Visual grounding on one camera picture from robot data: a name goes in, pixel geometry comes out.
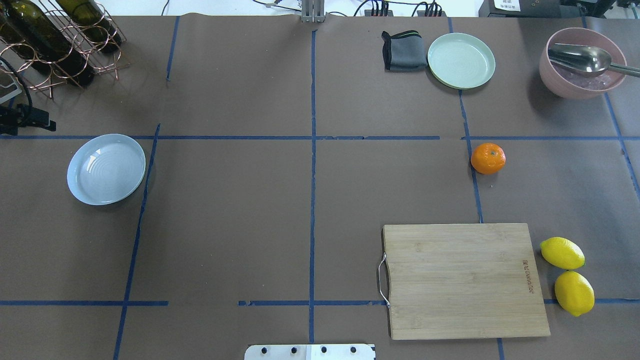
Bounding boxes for light blue plate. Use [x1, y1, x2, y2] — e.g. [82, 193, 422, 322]
[66, 133, 147, 206]

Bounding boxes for light green plate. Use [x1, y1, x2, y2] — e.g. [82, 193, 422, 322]
[427, 32, 496, 90]

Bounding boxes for folded grey cloth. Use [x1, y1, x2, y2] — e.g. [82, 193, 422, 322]
[381, 30, 428, 73]

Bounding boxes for bamboo cutting board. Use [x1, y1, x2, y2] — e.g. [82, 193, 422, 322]
[381, 223, 551, 341]

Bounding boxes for orange fruit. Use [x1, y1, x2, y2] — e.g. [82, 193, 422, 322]
[470, 142, 506, 175]

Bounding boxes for lower yellow lemon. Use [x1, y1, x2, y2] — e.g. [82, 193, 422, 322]
[540, 236, 586, 271]

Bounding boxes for yellow lemon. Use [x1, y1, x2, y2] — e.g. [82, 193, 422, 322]
[540, 236, 586, 271]
[553, 270, 595, 317]

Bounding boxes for pink bowl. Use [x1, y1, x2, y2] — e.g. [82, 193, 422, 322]
[539, 27, 627, 100]

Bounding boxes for upper yellow lemon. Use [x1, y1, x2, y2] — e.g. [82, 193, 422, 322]
[553, 270, 595, 317]

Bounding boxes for dark wine bottle lower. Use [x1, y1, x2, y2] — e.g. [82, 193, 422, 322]
[57, 0, 122, 54]

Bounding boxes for dark wine bottle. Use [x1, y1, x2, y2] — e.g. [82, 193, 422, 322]
[1, 0, 95, 88]
[57, 0, 122, 54]

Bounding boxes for metal scoop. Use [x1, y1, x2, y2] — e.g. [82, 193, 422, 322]
[547, 43, 640, 78]

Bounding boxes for dark wine bottle upper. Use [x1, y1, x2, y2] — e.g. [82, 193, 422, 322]
[1, 0, 95, 88]

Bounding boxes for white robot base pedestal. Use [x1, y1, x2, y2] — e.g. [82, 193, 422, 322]
[244, 343, 377, 360]

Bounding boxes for copper wire bottle rack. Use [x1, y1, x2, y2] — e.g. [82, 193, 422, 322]
[1, 0, 131, 98]

